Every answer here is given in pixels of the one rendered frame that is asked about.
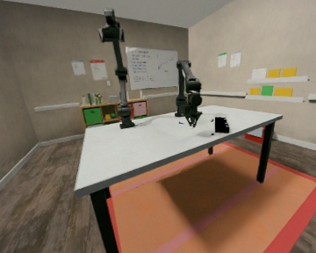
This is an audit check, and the black open bin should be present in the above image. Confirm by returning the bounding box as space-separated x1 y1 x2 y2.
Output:
215 117 230 134

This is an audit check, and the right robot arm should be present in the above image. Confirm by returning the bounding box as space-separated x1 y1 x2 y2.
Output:
104 8 135 128

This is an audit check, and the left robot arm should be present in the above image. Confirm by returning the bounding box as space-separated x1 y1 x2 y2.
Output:
175 60 203 117

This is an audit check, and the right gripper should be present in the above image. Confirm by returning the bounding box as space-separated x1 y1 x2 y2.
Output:
98 28 125 42

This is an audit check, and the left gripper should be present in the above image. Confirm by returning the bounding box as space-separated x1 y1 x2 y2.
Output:
185 111 203 127

